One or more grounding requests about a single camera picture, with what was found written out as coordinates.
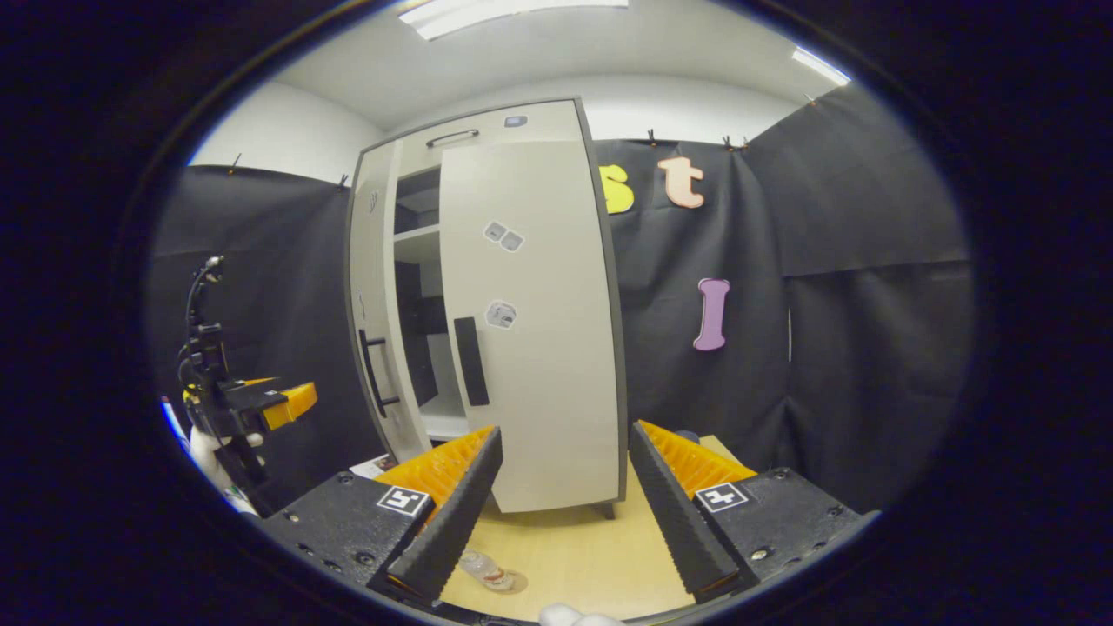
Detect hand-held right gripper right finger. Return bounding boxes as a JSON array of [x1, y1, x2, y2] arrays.
[[628, 421, 863, 605]]

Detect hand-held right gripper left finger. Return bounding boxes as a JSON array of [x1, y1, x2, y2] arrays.
[[261, 424, 505, 608]]

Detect clear plastic bottle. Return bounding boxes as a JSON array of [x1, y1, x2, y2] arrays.
[[459, 549, 515, 593]]

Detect grey cabinet door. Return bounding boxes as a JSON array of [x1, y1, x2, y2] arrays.
[[348, 141, 436, 463], [439, 139, 623, 514]]

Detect grey cabinet shelf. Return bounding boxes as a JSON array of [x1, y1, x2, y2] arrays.
[[394, 224, 442, 263]]

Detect grey cabinet drawer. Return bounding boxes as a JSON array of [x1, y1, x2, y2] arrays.
[[396, 100, 583, 175]]

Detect grey cabinet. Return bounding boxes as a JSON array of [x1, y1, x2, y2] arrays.
[[345, 97, 629, 521]]

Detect black backdrop cloth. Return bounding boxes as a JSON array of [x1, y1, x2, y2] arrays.
[[596, 83, 976, 516], [146, 165, 390, 516]]

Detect large ceiling light panel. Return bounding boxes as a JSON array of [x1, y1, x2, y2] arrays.
[[398, 0, 629, 42]]

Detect black left door handle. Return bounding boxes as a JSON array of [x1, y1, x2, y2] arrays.
[[358, 330, 402, 419]]

